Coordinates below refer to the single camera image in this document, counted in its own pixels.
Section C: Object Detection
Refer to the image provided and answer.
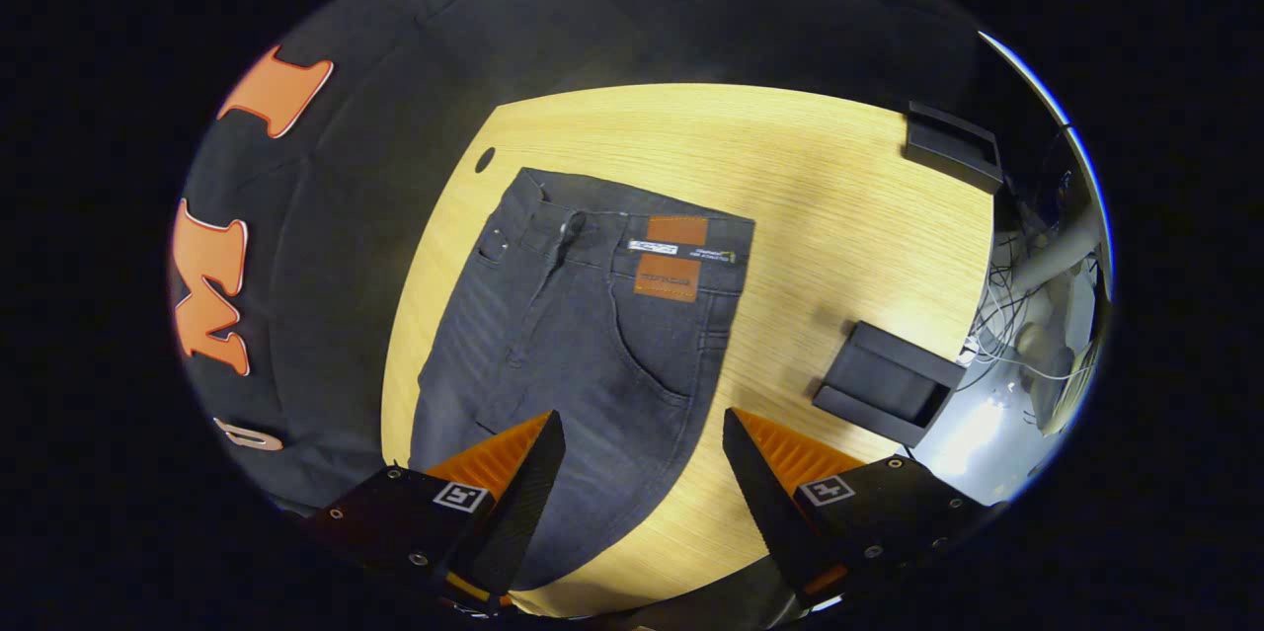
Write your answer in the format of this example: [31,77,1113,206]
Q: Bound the tangle of thin cables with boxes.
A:
[963,236,1092,395]

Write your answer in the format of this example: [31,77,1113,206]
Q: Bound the dark grey denim jeans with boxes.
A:
[408,167,756,592]

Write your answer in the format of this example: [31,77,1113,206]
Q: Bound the grey metal pole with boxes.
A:
[1005,206,1099,294]

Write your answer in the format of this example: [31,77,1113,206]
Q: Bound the black backdrop cloth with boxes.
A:
[170,0,1028,513]

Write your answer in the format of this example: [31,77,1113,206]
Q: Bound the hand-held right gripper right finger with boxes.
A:
[722,407,993,612]

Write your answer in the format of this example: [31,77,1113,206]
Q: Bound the black gripper stand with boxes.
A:
[812,321,967,448]
[902,101,1005,195]

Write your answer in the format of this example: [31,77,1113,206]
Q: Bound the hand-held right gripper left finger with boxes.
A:
[301,409,567,617]

